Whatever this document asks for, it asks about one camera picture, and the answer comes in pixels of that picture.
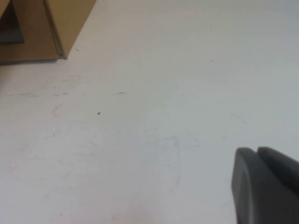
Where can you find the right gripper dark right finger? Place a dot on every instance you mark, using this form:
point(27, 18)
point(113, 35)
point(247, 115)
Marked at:
point(280, 161)

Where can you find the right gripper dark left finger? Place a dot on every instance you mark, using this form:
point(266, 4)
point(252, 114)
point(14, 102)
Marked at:
point(261, 193)

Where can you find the lower cardboard drawer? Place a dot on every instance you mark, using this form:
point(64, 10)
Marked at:
point(70, 23)

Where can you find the cardboard drawer with neat window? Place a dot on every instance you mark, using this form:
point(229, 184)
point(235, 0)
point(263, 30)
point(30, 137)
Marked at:
point(39, 46)

